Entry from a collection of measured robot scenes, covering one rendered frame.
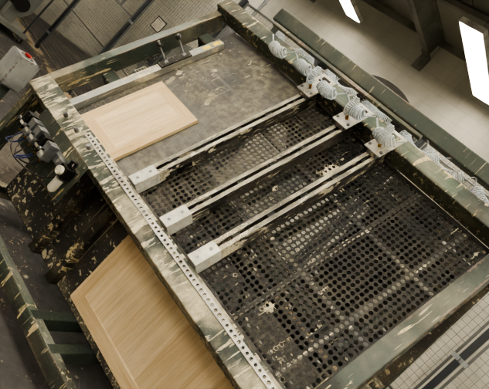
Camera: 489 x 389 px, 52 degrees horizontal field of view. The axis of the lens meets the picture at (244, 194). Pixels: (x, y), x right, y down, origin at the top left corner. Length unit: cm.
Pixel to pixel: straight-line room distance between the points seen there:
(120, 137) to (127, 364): 108
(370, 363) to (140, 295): 106
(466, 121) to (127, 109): 553
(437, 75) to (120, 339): 640
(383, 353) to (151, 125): 153
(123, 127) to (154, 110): 19
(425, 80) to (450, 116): 72
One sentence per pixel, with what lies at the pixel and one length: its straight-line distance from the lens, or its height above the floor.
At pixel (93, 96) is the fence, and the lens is 279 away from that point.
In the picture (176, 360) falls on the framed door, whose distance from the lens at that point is 225.
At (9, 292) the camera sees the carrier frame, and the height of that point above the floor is 13.
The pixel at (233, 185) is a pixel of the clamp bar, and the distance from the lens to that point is 226.
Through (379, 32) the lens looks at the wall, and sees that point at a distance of 856.
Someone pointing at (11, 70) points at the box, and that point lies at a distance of 277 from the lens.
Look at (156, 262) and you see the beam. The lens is 206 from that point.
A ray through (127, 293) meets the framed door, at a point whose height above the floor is 52.
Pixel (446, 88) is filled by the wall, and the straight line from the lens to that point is 774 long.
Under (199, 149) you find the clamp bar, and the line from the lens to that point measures 238.
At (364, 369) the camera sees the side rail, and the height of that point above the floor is 114.
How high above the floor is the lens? 148
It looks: 6 degrees down
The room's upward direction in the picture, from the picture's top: 44 degrees clockwise
